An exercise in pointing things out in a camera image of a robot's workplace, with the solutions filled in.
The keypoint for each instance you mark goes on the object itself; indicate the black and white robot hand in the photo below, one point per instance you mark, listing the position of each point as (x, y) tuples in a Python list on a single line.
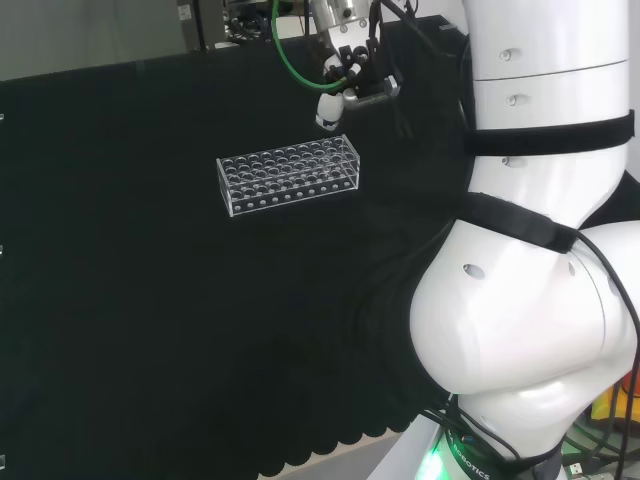
[(350, 30)]

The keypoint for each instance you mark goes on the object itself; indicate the clear acrylic test tube rack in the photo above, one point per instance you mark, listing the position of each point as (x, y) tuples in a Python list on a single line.
[(290, 180)]

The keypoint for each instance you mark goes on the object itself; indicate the black tripod pole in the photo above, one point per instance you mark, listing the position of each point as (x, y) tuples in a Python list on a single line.
[(201, 25)]

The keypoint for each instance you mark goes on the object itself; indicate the grey metal cabinet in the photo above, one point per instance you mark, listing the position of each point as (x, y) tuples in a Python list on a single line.
[(187, 25)]

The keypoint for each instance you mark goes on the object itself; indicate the black bench cloth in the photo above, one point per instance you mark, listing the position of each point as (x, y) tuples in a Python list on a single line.
[(150, 300)]

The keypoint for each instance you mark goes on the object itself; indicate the yellow stop button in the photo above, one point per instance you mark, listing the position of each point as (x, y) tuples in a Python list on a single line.
[(607, 400)]

